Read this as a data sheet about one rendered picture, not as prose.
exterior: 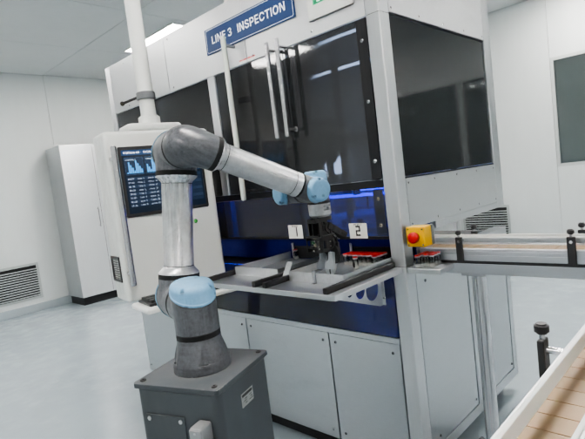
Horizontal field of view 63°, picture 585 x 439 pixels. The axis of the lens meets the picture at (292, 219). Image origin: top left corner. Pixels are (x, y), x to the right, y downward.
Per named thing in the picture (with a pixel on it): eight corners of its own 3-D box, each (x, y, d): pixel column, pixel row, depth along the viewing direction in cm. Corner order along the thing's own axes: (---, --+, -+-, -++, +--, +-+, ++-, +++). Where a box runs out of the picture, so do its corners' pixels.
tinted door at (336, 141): (299, 187, 207) (283, 50, 202) (384, 178, 177) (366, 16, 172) (299, 187, 207) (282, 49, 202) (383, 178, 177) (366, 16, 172)
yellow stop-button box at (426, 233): (417, 243, 177) (415, 224, 177) (434, 243, 172) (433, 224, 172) (406, 246, 172) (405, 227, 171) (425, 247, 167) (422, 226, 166)
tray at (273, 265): (291, 258, 227) (290, 251, 226) (333, 260, 209) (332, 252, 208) (235, 274, 202) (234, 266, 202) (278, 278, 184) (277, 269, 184)
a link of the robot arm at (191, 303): (182, 341, 118) (174, 287, 117) (168, 329, 130) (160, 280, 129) (227, 328, 124) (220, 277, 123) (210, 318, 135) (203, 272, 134)
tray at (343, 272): (346, 261, 201) (345, 253, 201) (399, 263, 183) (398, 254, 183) (289, 280, 177) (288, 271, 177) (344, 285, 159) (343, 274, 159)
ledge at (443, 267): (426, 265, 184) (426, 260, 184) (458, 266, 175) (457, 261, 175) (407, 273, 175) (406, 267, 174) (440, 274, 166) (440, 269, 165)
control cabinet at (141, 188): (210, 274, 253) (190, 126, 247) (228, 278, 238) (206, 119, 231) (114, 298, 223) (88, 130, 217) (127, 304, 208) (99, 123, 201)
